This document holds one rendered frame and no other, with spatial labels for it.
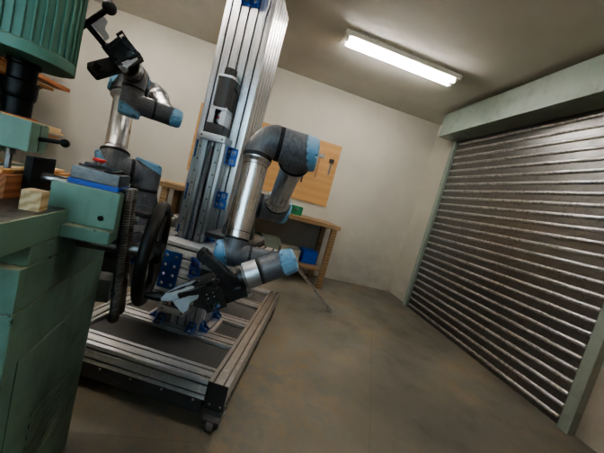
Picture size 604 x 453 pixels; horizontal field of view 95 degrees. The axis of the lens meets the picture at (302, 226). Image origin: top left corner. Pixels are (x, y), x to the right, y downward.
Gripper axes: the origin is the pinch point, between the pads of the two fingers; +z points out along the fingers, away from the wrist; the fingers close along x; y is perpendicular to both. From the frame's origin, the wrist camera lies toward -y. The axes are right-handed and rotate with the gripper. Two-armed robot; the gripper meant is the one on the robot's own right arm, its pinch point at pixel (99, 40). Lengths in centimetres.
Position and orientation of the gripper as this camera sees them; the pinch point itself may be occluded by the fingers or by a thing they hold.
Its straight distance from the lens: 106.3
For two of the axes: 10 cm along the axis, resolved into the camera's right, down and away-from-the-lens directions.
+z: 2.8, 1.6, -9.4
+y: 7.7, -6.3, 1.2
